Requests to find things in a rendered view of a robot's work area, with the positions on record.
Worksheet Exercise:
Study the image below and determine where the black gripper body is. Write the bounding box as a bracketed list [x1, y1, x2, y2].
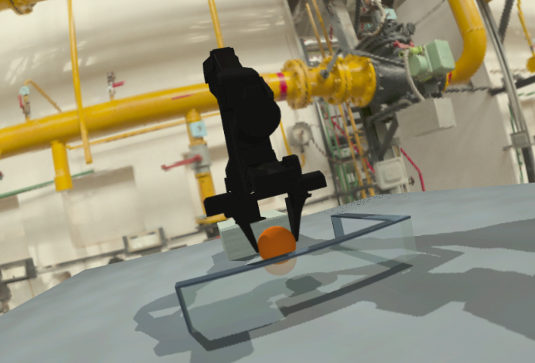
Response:
[203, 144, 327, 217]

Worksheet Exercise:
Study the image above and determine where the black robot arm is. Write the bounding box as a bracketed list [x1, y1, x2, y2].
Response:
[203, 47, 303, 224]

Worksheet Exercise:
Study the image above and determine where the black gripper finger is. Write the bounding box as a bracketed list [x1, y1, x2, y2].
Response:
[224, 210, 259, 253]
[285, 194, 312, 242]

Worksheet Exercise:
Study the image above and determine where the clear low glass wall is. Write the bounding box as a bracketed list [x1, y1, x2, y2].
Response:
[179, 217, 418, 333]

